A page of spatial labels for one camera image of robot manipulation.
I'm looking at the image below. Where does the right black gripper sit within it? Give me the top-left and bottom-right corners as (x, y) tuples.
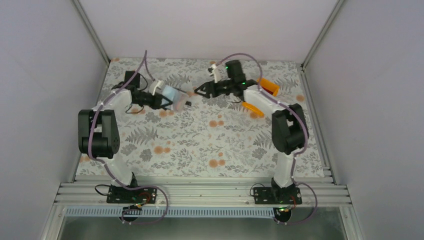
(194, 79), (234, 99)

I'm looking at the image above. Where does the black card holder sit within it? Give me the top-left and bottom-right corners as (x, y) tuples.
(161, 85), (192, 112)

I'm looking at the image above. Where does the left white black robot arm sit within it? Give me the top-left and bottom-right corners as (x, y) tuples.
(77, 71), (180, 203)

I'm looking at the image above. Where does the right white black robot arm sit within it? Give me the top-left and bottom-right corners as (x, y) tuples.
(194, 60), (309, 204)

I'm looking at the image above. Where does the floral table mat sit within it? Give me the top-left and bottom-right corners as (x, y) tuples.
(99, 57), (325, 178)

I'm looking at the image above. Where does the orange plastic bin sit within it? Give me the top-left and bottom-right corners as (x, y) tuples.
(241, 78), (284, 118)

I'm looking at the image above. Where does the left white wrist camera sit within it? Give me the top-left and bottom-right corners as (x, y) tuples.
(148, 79), (165, 96)

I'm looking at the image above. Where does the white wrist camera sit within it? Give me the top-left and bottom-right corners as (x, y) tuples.
(207, 63), (221, 84)
(148, 79), (165, 96)

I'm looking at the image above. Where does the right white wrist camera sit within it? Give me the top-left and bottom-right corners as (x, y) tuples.
(207, 63), (221, 84)

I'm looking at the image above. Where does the aluminium rail frame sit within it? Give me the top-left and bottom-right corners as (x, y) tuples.
(54, 175), (352, 207)

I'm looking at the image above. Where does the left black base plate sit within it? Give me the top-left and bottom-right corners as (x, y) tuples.
(106, 185), (157, 205)

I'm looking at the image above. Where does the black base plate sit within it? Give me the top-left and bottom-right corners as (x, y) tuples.
(253, 186), (303, 205)
(106, 185), (157, 205)

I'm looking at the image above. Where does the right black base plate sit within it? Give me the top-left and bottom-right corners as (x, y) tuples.
(253, 186), (303, 205)

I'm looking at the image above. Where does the grey slotted cable duct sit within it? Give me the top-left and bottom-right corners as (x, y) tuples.
(64, 206), (274, 219)

